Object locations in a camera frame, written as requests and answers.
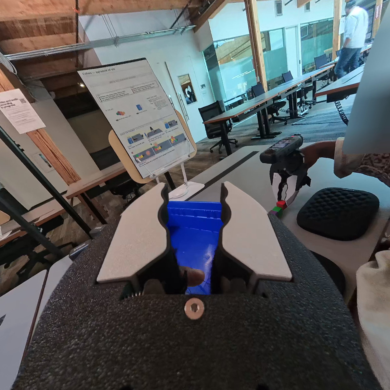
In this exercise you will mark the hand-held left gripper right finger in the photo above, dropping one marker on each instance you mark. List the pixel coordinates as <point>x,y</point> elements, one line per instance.
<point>253,237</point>

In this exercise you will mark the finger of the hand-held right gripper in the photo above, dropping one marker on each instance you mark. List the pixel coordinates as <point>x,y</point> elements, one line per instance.
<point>278,186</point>
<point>293,187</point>

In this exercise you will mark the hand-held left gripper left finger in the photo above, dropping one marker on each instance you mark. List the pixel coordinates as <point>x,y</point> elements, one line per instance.
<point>134,237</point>

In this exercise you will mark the red cube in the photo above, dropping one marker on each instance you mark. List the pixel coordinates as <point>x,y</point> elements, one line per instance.
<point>281,204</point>

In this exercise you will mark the green cube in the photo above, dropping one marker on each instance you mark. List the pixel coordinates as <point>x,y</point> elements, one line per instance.
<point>276,209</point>

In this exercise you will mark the purple cube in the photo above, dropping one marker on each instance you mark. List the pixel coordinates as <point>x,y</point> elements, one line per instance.
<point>274,214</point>

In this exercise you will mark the blue plastic bin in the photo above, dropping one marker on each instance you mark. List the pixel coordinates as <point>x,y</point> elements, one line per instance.
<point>195,231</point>

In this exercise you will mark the person's right forearm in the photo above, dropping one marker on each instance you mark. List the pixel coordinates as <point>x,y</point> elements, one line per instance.
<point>365,167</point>

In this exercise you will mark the grey desk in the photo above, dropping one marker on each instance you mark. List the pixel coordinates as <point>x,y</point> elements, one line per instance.
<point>243,170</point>

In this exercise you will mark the long wooden office desk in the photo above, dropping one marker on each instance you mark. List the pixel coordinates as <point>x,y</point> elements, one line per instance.
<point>298,77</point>
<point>344,80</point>
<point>243,108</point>

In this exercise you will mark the person's right hand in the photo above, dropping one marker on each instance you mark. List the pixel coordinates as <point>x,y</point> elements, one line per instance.
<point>320,150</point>

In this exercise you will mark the person's left hand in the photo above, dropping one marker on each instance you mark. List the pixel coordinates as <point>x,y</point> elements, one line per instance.
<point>194,277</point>

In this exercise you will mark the black quilted wrist pad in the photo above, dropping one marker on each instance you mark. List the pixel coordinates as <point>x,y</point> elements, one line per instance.
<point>338,213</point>

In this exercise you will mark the black office chair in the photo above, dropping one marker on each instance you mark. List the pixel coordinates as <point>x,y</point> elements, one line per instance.
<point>263,91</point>
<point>213,118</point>
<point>289,76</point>

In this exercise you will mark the wooden side table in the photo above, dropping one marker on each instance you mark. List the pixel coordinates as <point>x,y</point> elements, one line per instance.
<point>94,179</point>

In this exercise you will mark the white sign stand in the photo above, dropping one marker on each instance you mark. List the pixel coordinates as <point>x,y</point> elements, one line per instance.
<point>190,187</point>

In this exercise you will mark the wooden sign backboard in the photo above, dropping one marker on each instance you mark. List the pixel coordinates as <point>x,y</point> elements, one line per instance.
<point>117,146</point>

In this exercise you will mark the grey monitor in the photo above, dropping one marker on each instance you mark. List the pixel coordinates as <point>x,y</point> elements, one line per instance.
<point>371,106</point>

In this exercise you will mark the black tripod pole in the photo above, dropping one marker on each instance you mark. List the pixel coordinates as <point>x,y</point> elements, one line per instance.
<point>39,176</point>

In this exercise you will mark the white door with window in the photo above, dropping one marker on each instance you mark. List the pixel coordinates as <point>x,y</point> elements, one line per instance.
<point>186,91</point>

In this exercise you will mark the printed instruction sign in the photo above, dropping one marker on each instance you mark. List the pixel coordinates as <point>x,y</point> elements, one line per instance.
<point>134,115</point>

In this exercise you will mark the white cloth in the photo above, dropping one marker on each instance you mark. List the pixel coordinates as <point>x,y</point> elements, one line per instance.
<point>374,304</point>

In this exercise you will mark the white paper notice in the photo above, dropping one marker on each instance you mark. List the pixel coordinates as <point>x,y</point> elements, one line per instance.
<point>21,111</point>

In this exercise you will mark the metal ceiling conduit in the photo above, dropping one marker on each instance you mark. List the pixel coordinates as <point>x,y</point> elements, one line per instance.
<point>91,41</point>

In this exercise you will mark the wooden post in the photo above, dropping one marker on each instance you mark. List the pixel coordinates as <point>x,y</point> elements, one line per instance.
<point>256,45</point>

